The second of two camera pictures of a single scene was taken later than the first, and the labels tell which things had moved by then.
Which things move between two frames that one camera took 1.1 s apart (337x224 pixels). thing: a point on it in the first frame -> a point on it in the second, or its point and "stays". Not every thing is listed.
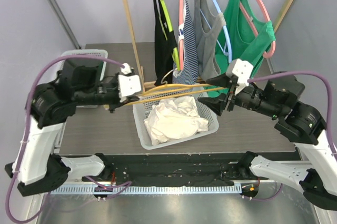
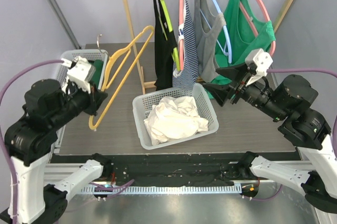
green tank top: [248, 37] stays
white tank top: [174, 118] stays
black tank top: [165, 45] stays
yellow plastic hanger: [167, 90] -> [113, 65]
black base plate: [168, 168] stays
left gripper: [117, 104] -> [91, 96]
